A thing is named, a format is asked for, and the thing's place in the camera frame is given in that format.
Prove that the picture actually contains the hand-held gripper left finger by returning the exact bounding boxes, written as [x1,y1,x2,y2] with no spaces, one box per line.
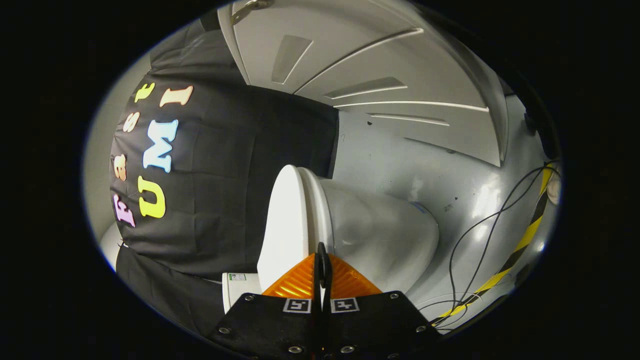
[206,242,325,360]

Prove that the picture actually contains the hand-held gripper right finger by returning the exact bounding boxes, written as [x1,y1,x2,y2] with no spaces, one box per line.
[324,242,443,360]

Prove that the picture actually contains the white toilet lid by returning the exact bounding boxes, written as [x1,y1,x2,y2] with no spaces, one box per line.
[256,164,311,293]

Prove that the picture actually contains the white toilet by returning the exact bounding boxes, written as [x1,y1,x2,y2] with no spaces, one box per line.
[221,166,441,315]

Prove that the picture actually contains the black backdrop cloth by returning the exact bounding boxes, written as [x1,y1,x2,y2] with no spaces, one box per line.
[107,17,341,340]

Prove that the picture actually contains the yellow black hazard tape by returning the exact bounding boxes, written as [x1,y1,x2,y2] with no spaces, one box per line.
[430,162,558,326]

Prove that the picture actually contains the white panel door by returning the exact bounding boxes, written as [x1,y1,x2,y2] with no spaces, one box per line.
[217,0,510,168]

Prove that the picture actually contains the black floor cables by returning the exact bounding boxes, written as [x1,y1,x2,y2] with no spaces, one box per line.
[417,165,551,331]

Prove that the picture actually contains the metal door handle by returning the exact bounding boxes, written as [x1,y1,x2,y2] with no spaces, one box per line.
[230,0,275,25]

